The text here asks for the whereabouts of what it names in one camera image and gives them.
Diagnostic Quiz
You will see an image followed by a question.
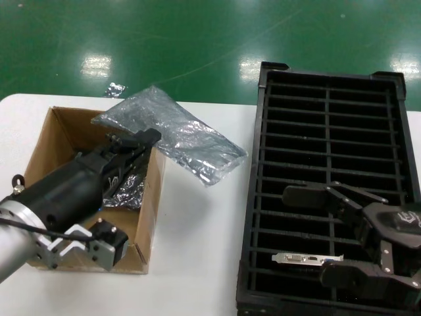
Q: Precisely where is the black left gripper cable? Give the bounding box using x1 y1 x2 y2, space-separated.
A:
0 174 27 203

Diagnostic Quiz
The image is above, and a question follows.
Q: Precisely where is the black left camera cable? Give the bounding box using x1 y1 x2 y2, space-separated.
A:
0 219 99 246

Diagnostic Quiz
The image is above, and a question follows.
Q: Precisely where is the black slotted plastic container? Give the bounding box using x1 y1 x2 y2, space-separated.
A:
235 61 421 316

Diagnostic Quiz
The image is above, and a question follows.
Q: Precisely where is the bagged graphics card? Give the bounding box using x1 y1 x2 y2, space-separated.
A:
103 174 147 210

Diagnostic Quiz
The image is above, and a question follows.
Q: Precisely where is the graphics card with metal bracket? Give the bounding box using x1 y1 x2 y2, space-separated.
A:
271 251 345 267

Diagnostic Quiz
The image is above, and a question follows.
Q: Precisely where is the left wrist camera silver mount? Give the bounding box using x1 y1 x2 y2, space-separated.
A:
34 219 128 273

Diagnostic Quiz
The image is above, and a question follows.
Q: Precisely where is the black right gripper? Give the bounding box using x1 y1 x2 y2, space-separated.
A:
282 180 421 297

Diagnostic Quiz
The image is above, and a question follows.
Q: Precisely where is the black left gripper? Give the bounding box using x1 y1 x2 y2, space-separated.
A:
12 128 162 233

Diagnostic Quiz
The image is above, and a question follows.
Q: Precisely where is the grey antistatic plastic bag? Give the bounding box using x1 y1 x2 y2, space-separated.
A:
91 86 248 189

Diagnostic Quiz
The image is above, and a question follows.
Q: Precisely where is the brown cardboard box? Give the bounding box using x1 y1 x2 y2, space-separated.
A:
24 105 167 275

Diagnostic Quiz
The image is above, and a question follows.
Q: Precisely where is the crumpled foil scrap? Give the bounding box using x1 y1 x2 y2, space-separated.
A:
104 82 128 99

